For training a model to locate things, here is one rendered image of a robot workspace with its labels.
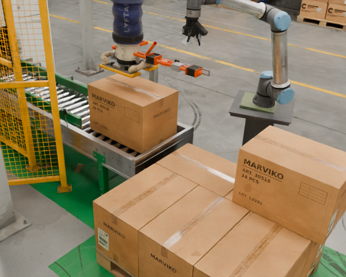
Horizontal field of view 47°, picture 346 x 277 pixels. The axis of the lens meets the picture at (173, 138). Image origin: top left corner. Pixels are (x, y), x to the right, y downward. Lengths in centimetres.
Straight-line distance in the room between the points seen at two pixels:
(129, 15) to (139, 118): 71
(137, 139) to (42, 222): 100
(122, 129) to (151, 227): 97
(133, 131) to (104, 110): 31
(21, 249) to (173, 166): 125
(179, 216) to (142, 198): 28
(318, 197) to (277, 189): 24
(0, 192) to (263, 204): 186
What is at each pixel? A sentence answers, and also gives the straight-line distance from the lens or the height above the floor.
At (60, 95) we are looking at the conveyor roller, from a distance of 407.
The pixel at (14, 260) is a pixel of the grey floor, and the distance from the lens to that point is 312.
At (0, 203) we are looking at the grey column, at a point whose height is 25.
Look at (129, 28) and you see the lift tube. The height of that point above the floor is 143.
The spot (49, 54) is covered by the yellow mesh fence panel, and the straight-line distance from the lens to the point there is 308.
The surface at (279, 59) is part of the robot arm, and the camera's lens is 307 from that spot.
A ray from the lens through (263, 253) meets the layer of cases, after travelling 234.
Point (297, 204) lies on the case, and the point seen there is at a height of 74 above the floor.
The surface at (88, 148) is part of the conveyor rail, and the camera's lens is 325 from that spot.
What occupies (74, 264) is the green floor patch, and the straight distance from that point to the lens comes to 299.
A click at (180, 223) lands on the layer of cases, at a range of 243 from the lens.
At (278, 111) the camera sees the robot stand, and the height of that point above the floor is 75.
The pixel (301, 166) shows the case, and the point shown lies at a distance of 236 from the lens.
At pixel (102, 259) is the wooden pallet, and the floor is 8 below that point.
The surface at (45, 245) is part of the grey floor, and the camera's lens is 316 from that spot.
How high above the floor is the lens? 216
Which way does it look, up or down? 30 degrees down
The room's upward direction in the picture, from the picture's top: 3 degrees clockwise
